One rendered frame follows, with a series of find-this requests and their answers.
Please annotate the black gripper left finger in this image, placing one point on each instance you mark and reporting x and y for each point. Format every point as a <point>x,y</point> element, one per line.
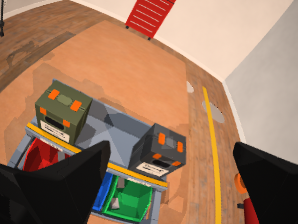
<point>61,193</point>

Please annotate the dark grey tool case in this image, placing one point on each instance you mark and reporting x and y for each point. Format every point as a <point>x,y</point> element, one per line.
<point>158,153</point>

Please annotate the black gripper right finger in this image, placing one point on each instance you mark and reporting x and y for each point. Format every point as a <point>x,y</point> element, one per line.
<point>271,182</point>

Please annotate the yellow long thin bar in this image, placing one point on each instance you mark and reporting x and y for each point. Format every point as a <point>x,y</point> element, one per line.
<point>112,166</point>

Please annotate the blue bin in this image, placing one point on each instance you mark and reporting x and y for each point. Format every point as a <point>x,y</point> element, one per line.
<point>103,191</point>

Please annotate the green open bin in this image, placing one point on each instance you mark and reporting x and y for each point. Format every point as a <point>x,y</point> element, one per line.
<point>134,200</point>

